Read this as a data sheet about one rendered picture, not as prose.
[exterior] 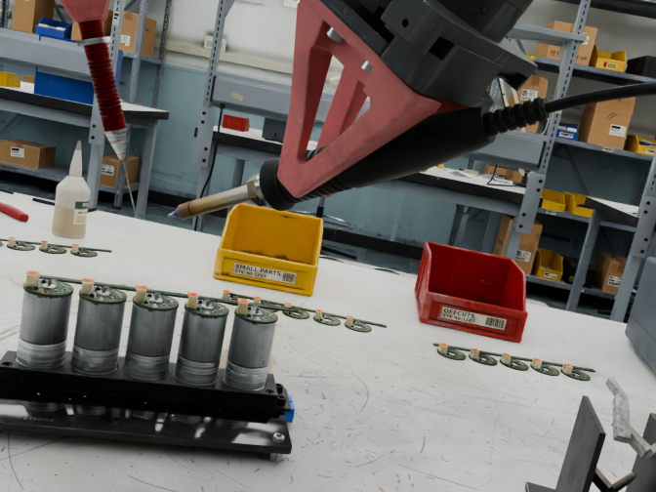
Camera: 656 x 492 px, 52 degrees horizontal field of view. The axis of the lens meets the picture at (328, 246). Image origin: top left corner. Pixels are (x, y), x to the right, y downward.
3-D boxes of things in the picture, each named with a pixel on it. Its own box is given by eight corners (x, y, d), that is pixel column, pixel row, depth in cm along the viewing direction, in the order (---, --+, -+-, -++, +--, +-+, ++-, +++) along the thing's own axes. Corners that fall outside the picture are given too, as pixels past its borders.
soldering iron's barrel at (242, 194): (172, 227, 34) (267, 201, 31) (167, 197, 34) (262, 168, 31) (192, 226, 35) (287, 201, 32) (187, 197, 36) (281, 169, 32)
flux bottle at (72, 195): (88, 239, 71) (100, 145, 69) (54, 237, 69) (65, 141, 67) (81, 231, 73) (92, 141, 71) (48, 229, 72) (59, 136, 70)
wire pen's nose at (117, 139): (111, 159, 34) (104, 130, 34) (134, 155, 35) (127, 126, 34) (110, 162, 33) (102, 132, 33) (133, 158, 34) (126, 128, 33)
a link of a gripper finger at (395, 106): (208, 134, 29) (332, -64, 25) (306, 144, 35) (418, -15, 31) (304, 246, 26) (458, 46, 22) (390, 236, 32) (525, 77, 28)
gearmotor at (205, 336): (215, 401, 38) (229, 315, 37) (170, 396, 37) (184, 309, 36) (214, 383, 40) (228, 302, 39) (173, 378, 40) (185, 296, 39)
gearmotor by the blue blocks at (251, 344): (264, 406, 38) (280, 322, 37) (221, 402, 38) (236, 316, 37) (261, 388, 41) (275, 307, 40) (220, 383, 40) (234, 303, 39)
